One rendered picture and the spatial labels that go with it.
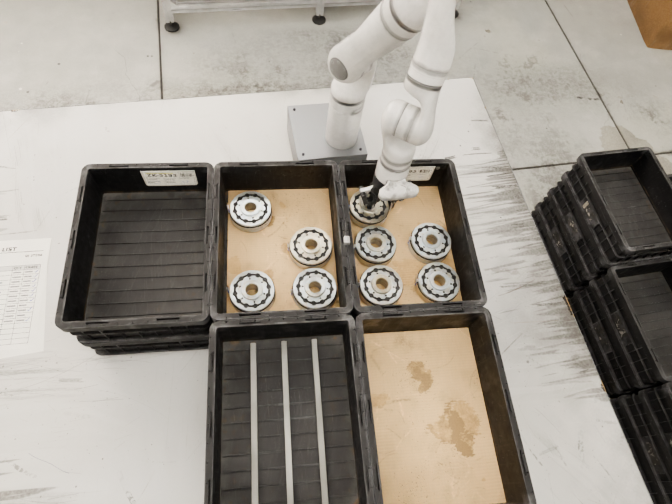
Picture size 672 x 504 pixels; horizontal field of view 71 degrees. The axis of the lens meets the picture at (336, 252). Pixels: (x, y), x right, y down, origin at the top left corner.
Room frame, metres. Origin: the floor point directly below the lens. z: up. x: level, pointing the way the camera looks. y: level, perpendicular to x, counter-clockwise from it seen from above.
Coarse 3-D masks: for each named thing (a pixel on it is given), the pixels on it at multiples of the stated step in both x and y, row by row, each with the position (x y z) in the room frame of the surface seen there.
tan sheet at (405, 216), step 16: (352, 192) 0.72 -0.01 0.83; (432, 192) 0.77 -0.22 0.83; (400, 208) 0.70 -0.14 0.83; (416, 208) 0.71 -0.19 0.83; (432, 208) 0.72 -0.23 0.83; (352, 224) 0.62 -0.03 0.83; (384, 224) 0.64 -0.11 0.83; (400, 224) 0.65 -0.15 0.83; (416, 224) 0.66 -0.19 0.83; (400, 240) 0.60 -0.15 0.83; (400, 256) 0.56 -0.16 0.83; (448, 256) 0.59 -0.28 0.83; (400, 272) 0.51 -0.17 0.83; (416, 272) 0.52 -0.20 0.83; (384, 288) 0.46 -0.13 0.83
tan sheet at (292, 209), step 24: (240, 192) 0.65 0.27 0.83; (264, 192) 0.66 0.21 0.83; (288, 192) 0.68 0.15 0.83; (312, 192) 0.69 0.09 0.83; (288, 216) 0.60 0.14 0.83; (312, 216) 0.62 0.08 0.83; (240, 240) 0.51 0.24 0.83; (264, 240) 0.52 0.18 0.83; (288, 240) 0.54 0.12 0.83; (240, 264) 0.45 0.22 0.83; (264, 264) 0.46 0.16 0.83; (288, 264) 0.47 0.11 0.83; (288, 288) 0.41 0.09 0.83; (312, 288) 0.42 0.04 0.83
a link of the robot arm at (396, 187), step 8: (376, 168) 0.67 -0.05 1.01; (384, 168) 0.65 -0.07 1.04; (408, 168) 0.66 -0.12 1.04; (376, 176) 0.66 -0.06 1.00; (384, 176) 0.65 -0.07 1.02; (392, 176) 0.64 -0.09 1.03; (400, 176) 0.65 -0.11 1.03; (384, 184) 0.64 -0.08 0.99; (392, 184) 0.63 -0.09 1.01; (400, 184) 0.64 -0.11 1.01; (408, 184) 0.64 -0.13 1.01; (384, 192) 0.61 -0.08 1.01; (392, 192) 0.61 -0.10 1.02; (400, 192) 0.62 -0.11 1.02; (408, 192) 0.62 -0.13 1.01; (416, 192) 0.63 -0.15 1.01; (384, 200) 0.60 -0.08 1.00; (392, 200) 0.60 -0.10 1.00
